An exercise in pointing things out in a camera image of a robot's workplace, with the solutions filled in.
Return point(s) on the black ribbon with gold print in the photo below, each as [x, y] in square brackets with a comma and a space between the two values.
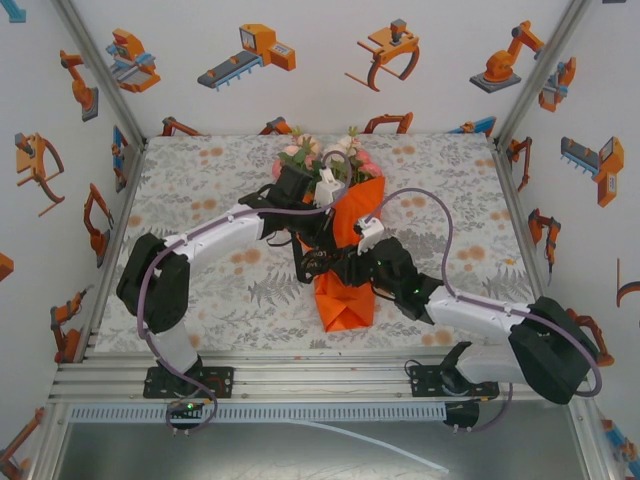
[312, 260]

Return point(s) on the orange wrapping paper sheet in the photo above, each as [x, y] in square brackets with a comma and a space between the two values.
[347, 310]

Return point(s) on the artificial pink white flower bunch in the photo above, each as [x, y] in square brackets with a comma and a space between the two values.
[367, 162]

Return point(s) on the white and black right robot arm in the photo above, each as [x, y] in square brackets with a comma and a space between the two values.
[480, 315]

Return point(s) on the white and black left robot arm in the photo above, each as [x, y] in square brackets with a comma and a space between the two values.
[155, 285]

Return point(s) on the floral print tablecloth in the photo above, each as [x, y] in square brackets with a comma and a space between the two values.
[200, 170]

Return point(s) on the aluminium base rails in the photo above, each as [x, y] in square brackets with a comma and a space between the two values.
[325, 380]

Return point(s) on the circuit board with green light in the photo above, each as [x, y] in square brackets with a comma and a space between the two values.
[187, 407]

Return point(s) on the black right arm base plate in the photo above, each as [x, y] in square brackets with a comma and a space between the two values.
[425, 382]

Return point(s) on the aluminium side rail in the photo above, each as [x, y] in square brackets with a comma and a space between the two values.
[120, 220]
[514, 200]

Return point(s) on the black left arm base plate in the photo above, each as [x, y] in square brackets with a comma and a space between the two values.
[220, 382]

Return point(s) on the aluminium frame post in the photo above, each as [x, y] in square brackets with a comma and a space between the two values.
[100, 70]
[545, 65]

